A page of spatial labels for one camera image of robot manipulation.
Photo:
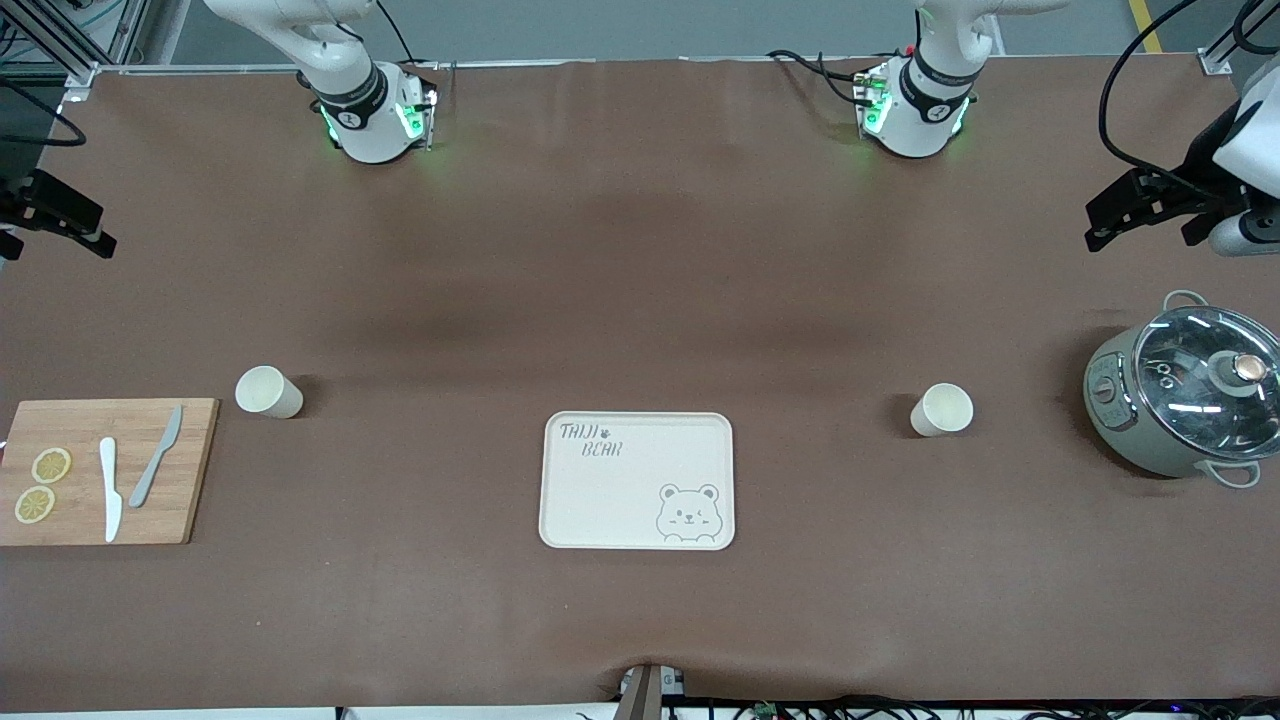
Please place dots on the cream bear print tray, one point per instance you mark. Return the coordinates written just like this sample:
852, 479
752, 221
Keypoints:
620, 510

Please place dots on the grey plastic knife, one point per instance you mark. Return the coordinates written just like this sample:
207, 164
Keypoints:
150, 470

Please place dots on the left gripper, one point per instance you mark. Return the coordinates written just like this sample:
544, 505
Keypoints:
1192, 171

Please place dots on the lemon slice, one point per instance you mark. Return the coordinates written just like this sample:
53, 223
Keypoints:
51, 466
35, 505

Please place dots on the glass pot lid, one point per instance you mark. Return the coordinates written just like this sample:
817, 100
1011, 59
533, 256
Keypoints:
1180, 400

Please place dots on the white plastic knife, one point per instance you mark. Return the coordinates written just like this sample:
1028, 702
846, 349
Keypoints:
110, 500

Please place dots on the wooden cutting board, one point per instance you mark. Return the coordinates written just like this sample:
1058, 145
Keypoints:
190, 500

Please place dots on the white IKEA cup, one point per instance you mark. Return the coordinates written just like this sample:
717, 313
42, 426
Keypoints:
265, 392
945, 410

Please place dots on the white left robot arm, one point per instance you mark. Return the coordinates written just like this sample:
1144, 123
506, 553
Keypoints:
920, 125

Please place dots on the grey electric cooking pot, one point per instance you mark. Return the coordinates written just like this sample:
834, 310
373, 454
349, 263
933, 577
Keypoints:
1125, 430

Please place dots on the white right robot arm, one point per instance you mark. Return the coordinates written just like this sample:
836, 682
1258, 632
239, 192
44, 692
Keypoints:
370, 130

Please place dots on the brown table mat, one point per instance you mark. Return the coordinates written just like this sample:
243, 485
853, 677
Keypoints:
640, 300

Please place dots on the aluminium frame extrusion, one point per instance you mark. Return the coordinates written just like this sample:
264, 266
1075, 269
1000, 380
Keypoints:
75, 60
1215, 62

